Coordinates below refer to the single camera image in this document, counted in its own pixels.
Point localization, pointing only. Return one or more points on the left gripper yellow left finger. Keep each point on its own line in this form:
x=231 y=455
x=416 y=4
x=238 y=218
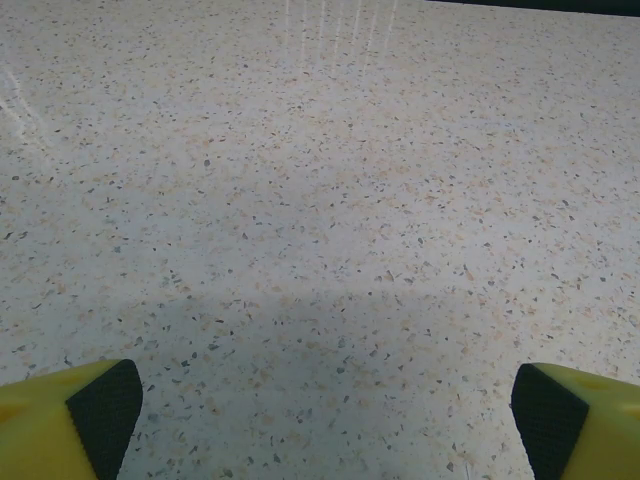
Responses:
x=40 y=430

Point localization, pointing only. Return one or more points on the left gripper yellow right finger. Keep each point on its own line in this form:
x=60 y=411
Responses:
x=595 y=430

